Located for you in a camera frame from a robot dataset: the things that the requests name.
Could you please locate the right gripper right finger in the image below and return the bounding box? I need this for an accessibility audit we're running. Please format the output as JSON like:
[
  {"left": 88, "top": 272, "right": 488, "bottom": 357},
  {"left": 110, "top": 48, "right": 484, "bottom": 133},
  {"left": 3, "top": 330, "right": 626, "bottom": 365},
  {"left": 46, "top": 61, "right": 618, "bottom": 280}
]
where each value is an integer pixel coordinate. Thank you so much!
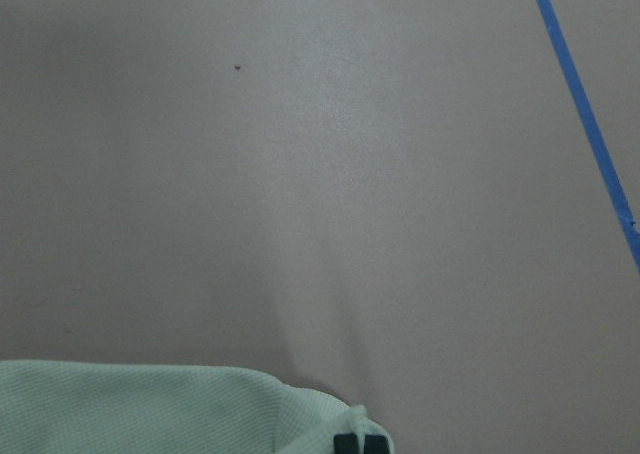
[{"left": 363, "top": 434, "right": 389, "bottom": 454}]

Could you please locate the olive green long-sleeve shirt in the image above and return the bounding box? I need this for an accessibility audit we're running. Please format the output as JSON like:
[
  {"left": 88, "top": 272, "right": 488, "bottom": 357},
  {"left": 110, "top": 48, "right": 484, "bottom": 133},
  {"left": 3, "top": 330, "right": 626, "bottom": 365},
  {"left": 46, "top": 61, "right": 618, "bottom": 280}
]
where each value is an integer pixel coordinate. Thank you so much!
[{"left": 1, "top": 360, "right": 395, "bottom": 453}]

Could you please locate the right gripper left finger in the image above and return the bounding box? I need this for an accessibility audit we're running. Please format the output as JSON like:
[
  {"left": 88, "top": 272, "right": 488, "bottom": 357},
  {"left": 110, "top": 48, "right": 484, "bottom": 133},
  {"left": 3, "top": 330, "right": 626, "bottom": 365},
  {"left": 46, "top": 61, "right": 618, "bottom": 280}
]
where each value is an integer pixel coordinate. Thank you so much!
[{"left": 333, "top": 433, "right": 359, "bottom": 454}]

